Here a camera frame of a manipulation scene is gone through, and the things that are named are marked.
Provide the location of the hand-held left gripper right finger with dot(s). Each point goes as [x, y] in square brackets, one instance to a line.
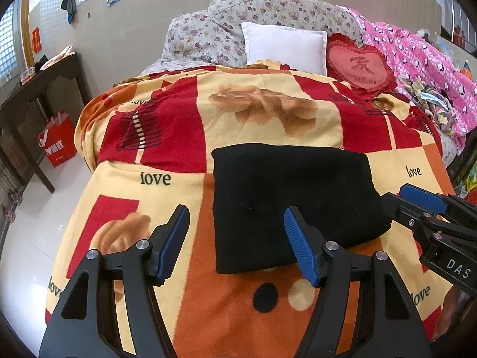
[302, 250]

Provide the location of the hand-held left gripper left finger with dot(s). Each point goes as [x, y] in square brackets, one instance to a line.
[175, 246]

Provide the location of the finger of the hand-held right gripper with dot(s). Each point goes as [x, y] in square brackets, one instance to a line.
[423, 195]
[402, 210]

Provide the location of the black pants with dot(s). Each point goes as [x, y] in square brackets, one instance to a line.
[283, 179]

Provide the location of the person's right hand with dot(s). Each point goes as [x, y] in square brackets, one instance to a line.
[454, 313]

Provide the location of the colourful ruffled cloth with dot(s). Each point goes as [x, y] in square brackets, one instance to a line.
[443, 119]

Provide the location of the blue face mask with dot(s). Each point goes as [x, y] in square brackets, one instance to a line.
[428, 97]

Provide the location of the printed red yellow blanket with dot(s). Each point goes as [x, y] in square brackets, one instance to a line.
[179, 119]

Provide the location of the pink printed quilt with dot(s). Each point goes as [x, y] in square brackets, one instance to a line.
[410, 52]

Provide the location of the red heart cushion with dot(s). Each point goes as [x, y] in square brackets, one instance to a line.
[359, 65]

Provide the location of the red shopping bag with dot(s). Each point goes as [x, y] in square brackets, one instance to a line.
[57, 145]

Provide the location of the metal folding gate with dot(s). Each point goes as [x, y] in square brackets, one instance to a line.
[11, 164]

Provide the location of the white pillow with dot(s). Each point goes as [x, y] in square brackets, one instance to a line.
[283, 44]

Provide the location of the dark wooden table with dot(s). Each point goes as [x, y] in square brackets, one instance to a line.
[48, 74]

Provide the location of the floral grey quilt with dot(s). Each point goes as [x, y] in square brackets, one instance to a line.
[208, 33]

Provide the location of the pink cloth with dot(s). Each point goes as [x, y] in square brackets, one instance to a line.
[56, 57]

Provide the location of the clear plastic box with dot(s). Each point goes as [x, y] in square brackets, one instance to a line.
[28, 75]

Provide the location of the glass block window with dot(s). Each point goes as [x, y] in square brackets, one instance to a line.
[9, 44]

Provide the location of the dark hanging towel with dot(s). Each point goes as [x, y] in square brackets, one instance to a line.
[69, 2]

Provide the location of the red wall poster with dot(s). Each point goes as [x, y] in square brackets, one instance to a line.
[36, 41]

